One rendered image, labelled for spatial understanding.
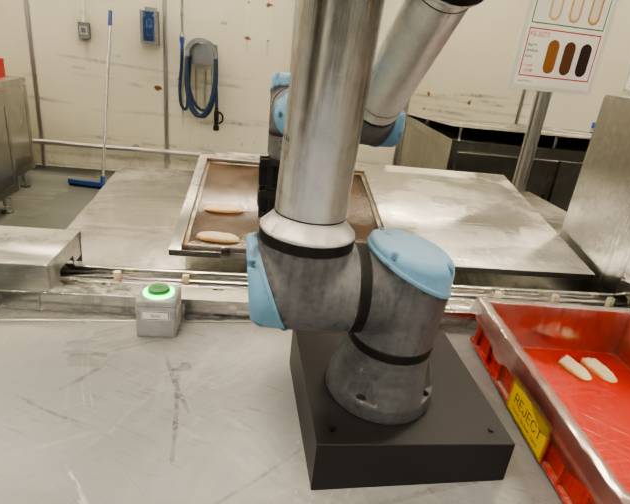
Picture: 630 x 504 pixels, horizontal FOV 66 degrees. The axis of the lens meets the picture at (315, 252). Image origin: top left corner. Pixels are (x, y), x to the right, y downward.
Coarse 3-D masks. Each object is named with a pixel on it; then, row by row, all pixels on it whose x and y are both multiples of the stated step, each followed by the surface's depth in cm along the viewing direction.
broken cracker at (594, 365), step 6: (582, 360) 96; (588, 360) 95; (594, 360) 96; (588, 366) 94; (594, 366) 94; (600, 366) 94; (594, 372) 93; (600, 372) 92; (606, 372) 92; (612, 372) 93; (606, 378) 91; (612, 378) 91
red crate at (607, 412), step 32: (480, 352) 94; (544, 352) 98; (576, 352) 100; (512, 384) 82; (576, 384) 89; (608, 384) 90; (576, 416) 81; (608, 416) 82; (544, 448) 69; (608, 448) 75; (576, 480) 63
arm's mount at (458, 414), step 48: (336, 336) 81; (432, 384) 73; (336, 432) 62; (384, 432) 63; (432, 432) 64; (480, 432) 66; (336, 480) 63; (384, 480) 64; (432, 480) 65; (480, 480) 67
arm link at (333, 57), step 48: (336, 0) 46; (384, 0) 48; (336, 48) 47; (288, 96) 52; (336, 96) 49; (288, 144) 53; (336, 144) 51; (288, 192) 54; (336, 192) 53; (288, 240) 54; (336, 240) 55; (288, 288) 55; (336, 288) 57
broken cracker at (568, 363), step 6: (564, 360) 95; (570, 360) 95; (564, 366) 94; (570, 366) 93; (576, 366) 93; (582, 366) 93; (570, 372) 92; (576, 372) 92; (582, 372) 92; (588, 372) 92; (582, 378) 91; (588, 378) 91
